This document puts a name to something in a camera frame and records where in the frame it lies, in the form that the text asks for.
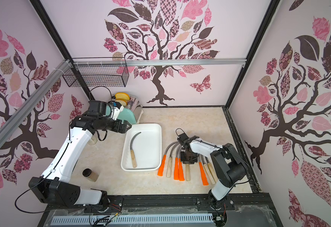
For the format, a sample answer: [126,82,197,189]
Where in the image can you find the white vented cable duct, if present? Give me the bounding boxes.
[49,213,214,227]

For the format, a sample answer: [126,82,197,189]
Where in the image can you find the aluminium rail left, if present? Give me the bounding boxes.
[0,60,71,148]

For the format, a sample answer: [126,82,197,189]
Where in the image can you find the aluminium rail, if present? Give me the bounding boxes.
[0,60,71,148]
[73,58,247,66]

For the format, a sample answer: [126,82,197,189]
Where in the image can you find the yellow bread slice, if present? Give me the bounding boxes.
[115,99,128,107]
[115,92,131,101]

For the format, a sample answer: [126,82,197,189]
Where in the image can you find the small glass spice jar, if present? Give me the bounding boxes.
[82,168,99,182]

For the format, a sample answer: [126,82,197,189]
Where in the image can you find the black base frame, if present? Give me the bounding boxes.
[38,193,282,227]

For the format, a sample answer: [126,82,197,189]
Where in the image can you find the black wire basket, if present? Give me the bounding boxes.
[62,57,130,87]

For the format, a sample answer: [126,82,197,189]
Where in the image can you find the mint green toaster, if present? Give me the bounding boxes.
[111,96,144,124]

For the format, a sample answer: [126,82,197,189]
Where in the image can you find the orange handle sickle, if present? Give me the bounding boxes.
[174,145,181,180]
[178,148,185,181]
[198,158,209,186]
[157,148,169,176]

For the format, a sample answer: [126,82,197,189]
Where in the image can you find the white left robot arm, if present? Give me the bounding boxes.
[28,115,132,211]

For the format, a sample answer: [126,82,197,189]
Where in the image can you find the white plastic storage tray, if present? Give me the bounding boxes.
[121,124,163,172]

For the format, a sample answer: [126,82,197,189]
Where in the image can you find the orange handle sickle leftmost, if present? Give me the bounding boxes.
[157,148,169,176]

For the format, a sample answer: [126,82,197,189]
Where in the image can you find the yellow bread slice back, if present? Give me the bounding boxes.
[115,92,131,101]

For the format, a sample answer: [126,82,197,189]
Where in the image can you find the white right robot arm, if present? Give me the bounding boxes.
[177,133,249,202]

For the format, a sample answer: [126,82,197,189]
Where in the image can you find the yellow bread slice front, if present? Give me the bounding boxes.
[115,99,128,107]

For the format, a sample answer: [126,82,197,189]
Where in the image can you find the aluminium rail back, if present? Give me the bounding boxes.
[73,58,247,66]

